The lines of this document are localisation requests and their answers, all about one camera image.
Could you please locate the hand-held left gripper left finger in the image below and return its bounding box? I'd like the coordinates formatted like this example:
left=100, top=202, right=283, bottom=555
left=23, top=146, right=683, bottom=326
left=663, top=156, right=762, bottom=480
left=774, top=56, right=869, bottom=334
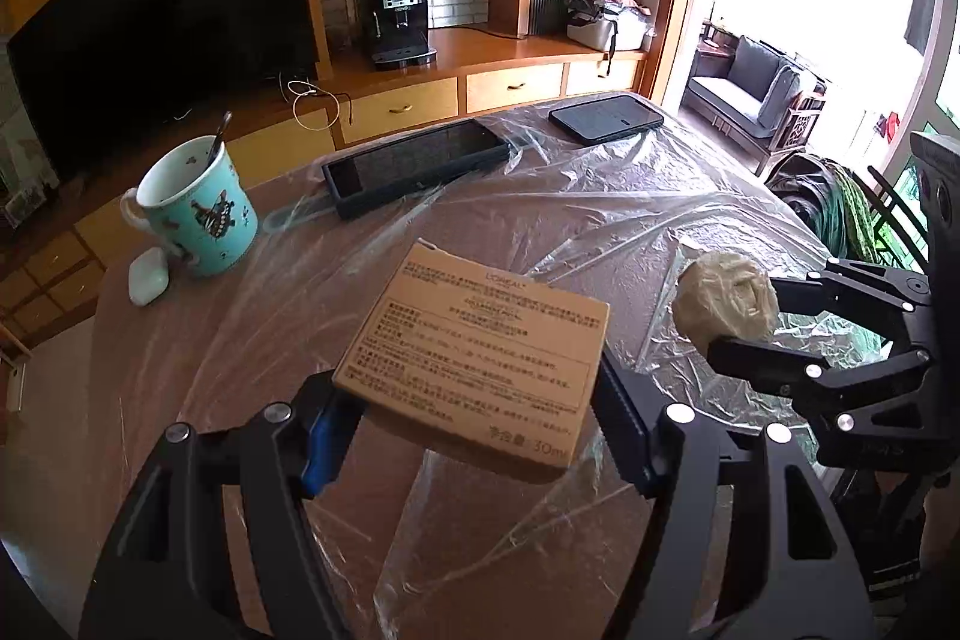
left=79, top=370, right=368, bottom=640

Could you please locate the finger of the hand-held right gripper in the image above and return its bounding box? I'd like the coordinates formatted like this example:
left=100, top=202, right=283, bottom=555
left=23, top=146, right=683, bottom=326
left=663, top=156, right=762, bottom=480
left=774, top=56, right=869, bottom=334
left=707, top=336, right=938, bottom=438
left=769, top=257, right=935, bottom=348

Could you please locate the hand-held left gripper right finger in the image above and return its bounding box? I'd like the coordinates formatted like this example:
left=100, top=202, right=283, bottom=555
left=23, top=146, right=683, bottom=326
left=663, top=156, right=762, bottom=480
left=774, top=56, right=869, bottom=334
left=592, top=351, right=875, bottom=640

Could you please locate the beige paper ball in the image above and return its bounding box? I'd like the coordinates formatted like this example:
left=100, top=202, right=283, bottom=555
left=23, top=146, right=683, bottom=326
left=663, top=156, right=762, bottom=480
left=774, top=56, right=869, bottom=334
left=671, top=253, right=781, bottom=345

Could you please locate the brown cardboard box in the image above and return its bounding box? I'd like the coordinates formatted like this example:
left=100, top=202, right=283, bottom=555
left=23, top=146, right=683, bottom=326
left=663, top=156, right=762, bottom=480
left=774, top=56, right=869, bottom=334
left=331, top=240, right=611, bottom=485

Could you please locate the green cloth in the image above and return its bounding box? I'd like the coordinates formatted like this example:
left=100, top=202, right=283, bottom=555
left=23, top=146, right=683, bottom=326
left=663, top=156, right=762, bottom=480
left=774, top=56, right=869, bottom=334
left=825, top=164, right=901, bottom=266

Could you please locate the clear plastic sheet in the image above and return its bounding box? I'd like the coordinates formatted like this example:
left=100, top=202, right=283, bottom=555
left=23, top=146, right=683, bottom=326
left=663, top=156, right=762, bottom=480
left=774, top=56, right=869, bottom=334
left=150, top=100, right=886, bottom=640

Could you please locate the grey cushioned armchair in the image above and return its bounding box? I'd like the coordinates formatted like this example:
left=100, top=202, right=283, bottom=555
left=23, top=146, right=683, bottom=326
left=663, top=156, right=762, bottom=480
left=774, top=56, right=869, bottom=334
left=682, top=34, right=826, bottom=176

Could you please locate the mint earbuds case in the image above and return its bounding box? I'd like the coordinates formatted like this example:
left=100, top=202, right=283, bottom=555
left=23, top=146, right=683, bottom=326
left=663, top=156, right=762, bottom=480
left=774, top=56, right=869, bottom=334
left=127, top=246, right=170, bottom=307

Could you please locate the teal patterned mug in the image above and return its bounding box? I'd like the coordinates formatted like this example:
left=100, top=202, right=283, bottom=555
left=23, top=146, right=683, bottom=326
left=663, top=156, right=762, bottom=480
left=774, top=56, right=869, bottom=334
left=120, top=135, right=259, bottom=278

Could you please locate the black rectangular tray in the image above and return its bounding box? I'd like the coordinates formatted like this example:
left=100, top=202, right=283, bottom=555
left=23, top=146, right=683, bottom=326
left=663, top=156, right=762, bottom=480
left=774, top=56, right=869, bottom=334
left=322, top=117, right=512, bottom=220

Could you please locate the black smartphone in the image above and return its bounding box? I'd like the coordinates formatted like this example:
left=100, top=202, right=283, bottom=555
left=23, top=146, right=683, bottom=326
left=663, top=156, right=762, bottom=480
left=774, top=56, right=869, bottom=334
left=548, top=93, right=665, bottom=145

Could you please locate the metal spoon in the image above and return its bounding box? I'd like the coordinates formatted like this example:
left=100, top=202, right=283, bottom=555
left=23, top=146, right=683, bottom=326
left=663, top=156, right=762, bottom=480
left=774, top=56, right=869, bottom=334
left=204, top=111, right=233, bottom=165

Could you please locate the white bag with clothes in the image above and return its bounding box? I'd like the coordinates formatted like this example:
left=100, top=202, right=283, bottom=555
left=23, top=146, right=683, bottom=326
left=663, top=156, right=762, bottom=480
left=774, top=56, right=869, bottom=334
left=566, top=0, right=653, bottom=52

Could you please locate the framed picture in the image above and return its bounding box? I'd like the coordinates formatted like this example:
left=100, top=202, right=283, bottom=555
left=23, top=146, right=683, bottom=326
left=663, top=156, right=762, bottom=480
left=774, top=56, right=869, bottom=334
left=0, top=107, right=61, bottom=229

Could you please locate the black coffee machine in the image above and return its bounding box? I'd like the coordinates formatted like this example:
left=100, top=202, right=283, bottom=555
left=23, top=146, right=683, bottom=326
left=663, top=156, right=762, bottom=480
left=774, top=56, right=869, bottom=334
left=352, top=0, right=438, bottom=71

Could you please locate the black television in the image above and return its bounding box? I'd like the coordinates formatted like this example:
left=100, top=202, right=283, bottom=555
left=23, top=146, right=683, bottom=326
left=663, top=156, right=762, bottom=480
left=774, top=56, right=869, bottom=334
left=6, top=0, right=320, bottom=184

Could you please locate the white cable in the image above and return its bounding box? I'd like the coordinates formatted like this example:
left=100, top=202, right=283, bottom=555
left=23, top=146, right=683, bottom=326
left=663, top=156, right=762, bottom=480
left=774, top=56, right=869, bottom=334
left=287, top=77, right=353, bottom=131

